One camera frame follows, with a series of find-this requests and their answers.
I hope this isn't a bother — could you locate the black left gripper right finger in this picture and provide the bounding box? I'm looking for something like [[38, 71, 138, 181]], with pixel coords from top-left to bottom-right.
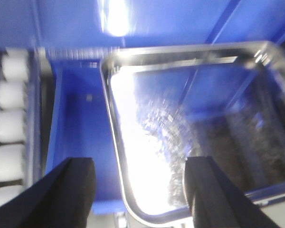
[[184, 156, 278, 228]]

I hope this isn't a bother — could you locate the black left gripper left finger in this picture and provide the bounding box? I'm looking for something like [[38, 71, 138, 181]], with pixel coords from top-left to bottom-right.
[[0, 158, 96, 228]]

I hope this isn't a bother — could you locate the silver metal tray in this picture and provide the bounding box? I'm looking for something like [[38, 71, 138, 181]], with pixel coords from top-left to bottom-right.
[[101, 41, 285, 227]]

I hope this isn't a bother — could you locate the blue bin front centre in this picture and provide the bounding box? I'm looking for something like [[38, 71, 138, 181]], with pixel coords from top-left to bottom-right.
[[45, 60, 125, 214]]

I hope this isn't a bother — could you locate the white roller track left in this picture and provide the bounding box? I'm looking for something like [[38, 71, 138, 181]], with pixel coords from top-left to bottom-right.
[[0, 48, 42, 206]]

